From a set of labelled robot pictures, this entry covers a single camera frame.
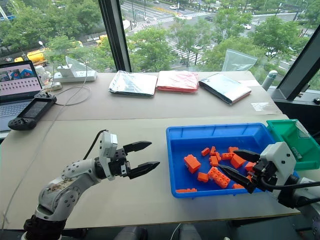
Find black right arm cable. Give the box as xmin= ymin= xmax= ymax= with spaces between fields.
xmin=259 ymin=175 xmax=320 ymax=191

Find green plastic tray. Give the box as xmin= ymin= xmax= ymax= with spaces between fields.
xmin=265 ymin=118 xmax=320 ymax=172

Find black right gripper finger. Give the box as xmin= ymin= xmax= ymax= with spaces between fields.
xmin=232 ymin=149 xmax=261 ymax=164
xmin=217 ymin=164 xmax=257 ymax=195

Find silver foil bag stack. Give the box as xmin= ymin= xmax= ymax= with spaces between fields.
xmin=108 ymin=70 xmax=159 ymax=98
xmin=198 ymin=72 xmax=252 ymax=106

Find sloped orange building block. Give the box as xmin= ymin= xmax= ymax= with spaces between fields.
xmin=229 ymin=154 xmax=247 ymax=169

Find small white adapter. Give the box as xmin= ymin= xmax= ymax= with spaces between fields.
xmin=41 ymin=82 xmax=63 ymax=92

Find clear plastic bottle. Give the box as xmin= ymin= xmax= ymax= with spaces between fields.
xmin=34 ymin=65 xmax=53 ymax=86

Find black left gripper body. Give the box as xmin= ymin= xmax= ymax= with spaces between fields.
xmin=107 ymin=148 xmax=132 ymax=180

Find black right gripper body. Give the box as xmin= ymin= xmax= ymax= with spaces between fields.
xmin=246 ymin=159 xmax=278 ymax=193

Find pink foil bag stack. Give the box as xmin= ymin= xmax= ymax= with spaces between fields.
xmin=155 ymin=70 xmax=200 ymax=94

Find dark slanted window frame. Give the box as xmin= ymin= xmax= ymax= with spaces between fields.
xmin=271 ymin=24 xmax=320 ymax=101

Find grey white bottle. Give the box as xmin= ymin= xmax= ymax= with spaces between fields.
xmin=261 ymin=70 xmax=279 ymax=92

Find black handheld controller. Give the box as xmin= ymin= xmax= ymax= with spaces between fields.
xmin=7 ymin=91 xmax=58 ymax=132

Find clear plastic bag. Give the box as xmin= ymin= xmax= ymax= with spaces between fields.
xmin=221 ymin=48 xmax=259 ymax=72
xmin=64 ymin=55 xmax=88 ymax=74

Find orange studded plastic building brick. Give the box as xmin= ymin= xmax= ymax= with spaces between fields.
xmin=207 ymin=166 xmax=232 ymax=189

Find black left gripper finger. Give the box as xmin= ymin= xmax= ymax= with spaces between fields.
xmin=127 ymin=161 xmax=161 ymax=180
xmin=123 ymin=141 xmax=153 ymax=154

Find silver laptop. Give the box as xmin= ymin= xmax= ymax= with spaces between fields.
xmin=0 ymin=59 xmax=44 ymax=133

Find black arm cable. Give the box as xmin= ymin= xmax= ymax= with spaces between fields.
xmin=259 ymin=175 xmax=320 ymax=191
xmin=83 ymin=129 xmax=109 ymax=161

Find dark window frame post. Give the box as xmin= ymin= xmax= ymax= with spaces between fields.
xmin=97 ymin=0 xmax=133 ymax=74

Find thin white cable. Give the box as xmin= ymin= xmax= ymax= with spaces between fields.
xmin=169 ymin=222 xmax=182 ymax=240

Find big orange building block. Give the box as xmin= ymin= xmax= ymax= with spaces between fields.
xmin=183 ymin=154 xmax=202 ymax=174

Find small transparent plastic sleeve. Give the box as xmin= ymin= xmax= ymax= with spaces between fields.
xmin=250 ymin=101 xmax=276 ymax=113

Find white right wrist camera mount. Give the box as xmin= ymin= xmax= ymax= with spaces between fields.
xmin=259 ymin=141 xmax=297 ymax=176

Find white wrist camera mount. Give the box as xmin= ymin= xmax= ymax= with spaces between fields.
xmin=259 ymin=141 xmax=297 ymax=176
xmin=98 ymin=131 xmax=119 ymax=181

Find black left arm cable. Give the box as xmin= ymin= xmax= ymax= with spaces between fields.
xmin=83 ymin=129 xmax=109 ymax=161

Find white power strip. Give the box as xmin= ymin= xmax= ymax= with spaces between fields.
xmin=53 ymin=69 xmax=98 ymax=84

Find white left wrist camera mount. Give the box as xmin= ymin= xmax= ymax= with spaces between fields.
xmin=98 ymin=131 xmax=119 ymax=181

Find blue plastic tray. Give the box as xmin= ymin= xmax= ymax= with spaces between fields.
xmin=165 ymin=122 xmax=301 ymax=200

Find white charger plug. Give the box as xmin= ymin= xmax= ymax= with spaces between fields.
xmin=57 ymin=63 xmax=74 ymax=77

